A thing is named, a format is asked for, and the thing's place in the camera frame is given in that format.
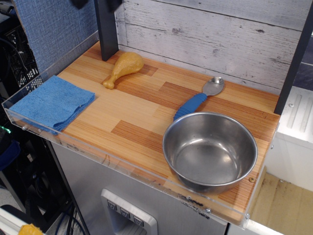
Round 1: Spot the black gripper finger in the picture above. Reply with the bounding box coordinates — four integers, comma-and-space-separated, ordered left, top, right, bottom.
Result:
106, 0, 122, 11
70, 0, 88, 9

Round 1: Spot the blue cloth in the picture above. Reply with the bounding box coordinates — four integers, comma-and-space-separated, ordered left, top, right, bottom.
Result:
9, 75, 95, 135

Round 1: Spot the yellow toy chicken drumstick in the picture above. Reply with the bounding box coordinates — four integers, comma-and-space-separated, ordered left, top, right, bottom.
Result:
102, 52, 144, 90

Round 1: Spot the black plastic crate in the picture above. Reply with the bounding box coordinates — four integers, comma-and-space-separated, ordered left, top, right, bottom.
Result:
0, 25, 39, 87

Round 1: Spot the stainless steel bowl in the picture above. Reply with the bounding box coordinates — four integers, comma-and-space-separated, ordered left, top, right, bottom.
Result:
162, 112, 258, 194

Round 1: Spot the silver cabinet with buttons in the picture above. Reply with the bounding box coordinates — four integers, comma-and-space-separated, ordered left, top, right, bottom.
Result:
52, 143, 228, 235

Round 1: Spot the yellow object at bottom left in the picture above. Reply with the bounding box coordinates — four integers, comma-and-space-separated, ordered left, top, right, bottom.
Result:
18, 224, 44, 235

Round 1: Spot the clear acrylic table guard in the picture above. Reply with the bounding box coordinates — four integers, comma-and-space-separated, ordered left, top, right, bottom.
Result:
1, 31, 267, 230

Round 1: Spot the dark grey left post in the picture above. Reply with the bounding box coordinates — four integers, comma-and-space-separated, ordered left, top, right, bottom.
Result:
94, 0, 118, 61

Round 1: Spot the dark grey post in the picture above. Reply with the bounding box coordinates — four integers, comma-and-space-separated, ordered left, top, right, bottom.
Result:
94, 0, 118, 61
274, 1, 313, 115

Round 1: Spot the spoon with blue handle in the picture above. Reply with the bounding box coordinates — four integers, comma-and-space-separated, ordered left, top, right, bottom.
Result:
173, 77, 224, 121

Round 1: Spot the dark grey right post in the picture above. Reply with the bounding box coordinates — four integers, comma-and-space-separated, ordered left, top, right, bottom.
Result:
274, 1, 313, 115

